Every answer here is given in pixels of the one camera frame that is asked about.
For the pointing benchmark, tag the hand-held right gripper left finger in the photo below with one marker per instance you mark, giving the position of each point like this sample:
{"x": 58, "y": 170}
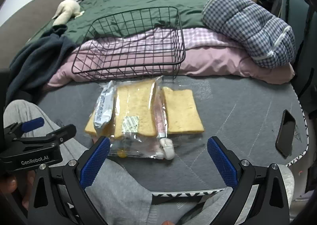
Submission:
{"x": 95, "y": 163}

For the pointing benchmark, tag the cream plush toy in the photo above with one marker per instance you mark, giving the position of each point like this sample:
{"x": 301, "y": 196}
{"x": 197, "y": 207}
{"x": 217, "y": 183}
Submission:
{"x": 65, "y": 10}

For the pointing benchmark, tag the black phone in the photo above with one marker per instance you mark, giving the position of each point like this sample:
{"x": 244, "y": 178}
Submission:
{"x": 285, "y": 133}

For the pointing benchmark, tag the silver snack packet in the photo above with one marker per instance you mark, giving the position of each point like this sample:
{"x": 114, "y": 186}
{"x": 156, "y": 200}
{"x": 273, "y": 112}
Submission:
{"x": 104, "y": 108}

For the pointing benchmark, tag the person's left hand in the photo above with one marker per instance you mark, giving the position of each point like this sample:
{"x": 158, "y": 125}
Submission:
{"x": 7, "y": 184}

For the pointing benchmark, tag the pink white long packet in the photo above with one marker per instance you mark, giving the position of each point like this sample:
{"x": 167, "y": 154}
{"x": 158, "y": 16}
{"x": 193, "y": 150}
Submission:
{"x": 160, "y": 121}

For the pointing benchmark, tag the grey quilted mat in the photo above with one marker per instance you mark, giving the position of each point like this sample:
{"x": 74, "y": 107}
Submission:
{"x": 235, "y": 116}

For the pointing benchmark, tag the dark blue fleece blanket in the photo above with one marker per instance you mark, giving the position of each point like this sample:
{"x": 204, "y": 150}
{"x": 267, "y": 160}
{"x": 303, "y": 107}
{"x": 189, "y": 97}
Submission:
{"x": 37, "y": 61}

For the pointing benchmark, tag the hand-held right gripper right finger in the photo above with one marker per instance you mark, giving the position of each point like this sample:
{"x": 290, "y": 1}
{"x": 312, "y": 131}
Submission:
{"x": 223, "y": 165}

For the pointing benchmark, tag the brown headboard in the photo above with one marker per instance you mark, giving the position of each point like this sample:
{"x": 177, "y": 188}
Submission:
{"x": 32, "y": 9}

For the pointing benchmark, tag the bagged toast bread slice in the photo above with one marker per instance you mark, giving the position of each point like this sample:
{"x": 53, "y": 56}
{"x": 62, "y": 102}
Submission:
{"x": 89, "y": 129}
{"x": 182, "y": 111}
{"x": 136, "y": 108}

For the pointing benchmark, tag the person's grey trousers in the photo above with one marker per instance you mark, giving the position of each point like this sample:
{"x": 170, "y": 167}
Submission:
{"x": 123, "y": 190}

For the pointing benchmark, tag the small white round object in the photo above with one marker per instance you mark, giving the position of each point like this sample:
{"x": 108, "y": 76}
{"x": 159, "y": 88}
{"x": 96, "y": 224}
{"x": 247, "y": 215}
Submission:
{"x": 167, "y": 150}

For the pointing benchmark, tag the pink folded quilt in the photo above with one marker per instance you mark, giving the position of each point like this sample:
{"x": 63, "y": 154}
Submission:
{"x": 218, "y": 61}

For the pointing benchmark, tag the checked grey pillow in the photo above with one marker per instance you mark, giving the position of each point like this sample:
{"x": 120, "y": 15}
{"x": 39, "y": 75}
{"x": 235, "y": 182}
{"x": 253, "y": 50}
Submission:
{"x": 247, "y": 26}

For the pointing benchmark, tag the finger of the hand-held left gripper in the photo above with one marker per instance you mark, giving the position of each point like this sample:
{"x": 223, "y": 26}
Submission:
{"x": 33, "y": 124}
{"x": 62, "y": 132}

